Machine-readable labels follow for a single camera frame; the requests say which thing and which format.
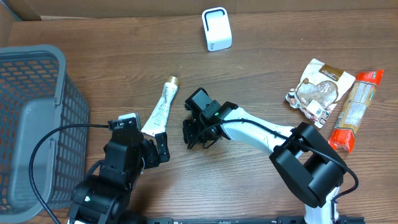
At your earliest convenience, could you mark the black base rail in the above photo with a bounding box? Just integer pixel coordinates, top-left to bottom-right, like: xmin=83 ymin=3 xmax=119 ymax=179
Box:
xmin=142 ymin=216 xmax=366 ymax=224

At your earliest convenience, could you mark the white barcode scanner stand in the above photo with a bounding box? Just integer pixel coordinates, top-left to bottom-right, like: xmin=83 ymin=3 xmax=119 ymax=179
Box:
xmin=201 ymin=7 xmax=233 ymax=52

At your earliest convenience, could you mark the beige dried fruit pouch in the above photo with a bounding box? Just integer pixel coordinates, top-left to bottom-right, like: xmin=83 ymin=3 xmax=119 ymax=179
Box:
xmin=285 ymin=58 xmax=356 ymax=128

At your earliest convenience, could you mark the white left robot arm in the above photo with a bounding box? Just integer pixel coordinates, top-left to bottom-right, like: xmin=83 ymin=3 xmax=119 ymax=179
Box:
xmin=68 ymin=118 xmax=170 ymax=224

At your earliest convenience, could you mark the white Pantene tube gold cap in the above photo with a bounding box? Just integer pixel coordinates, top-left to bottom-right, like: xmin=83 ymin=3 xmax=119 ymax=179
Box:
xmin=141 ymin=76 xmax=179 ymax=137

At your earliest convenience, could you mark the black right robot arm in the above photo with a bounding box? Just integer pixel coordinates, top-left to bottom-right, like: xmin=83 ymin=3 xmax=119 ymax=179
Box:
xmin=183 ymin=88 xmax=346 ymax=223

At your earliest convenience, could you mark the grey plastic shopping basket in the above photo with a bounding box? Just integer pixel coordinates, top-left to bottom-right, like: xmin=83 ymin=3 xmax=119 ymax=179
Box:
xmin=1 ymin=45 xmax=90 ymax=223

